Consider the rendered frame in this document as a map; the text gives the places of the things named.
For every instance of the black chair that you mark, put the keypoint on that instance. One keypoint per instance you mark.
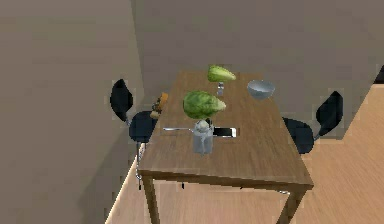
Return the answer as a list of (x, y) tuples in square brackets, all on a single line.
[(301, 133), (141, 126)]

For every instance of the brown wooden table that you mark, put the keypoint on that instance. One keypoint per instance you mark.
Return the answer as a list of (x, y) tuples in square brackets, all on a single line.
[(253, 143)]

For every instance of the large green lettuce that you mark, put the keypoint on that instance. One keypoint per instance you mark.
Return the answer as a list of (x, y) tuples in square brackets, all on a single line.
[(201, 105)]

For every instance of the small clear glass shaker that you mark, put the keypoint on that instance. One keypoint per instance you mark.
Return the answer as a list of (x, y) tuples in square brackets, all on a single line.
[(220, 89)]

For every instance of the grey pepper shaker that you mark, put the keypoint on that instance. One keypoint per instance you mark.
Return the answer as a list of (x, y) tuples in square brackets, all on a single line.
[(202, 138)]

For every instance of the black object at wall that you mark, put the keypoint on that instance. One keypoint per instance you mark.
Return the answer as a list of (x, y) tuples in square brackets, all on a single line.
[(380, 75)]

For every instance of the black mobile phone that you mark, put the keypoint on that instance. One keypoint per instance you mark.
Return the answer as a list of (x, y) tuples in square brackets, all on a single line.
[(225, 132)]

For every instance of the grey bowl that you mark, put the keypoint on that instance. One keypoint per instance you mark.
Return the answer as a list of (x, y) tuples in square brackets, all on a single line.
[(261, 89)]

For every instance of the small green lettuce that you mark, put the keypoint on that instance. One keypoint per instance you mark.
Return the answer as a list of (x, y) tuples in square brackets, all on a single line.
[(218, 74)]

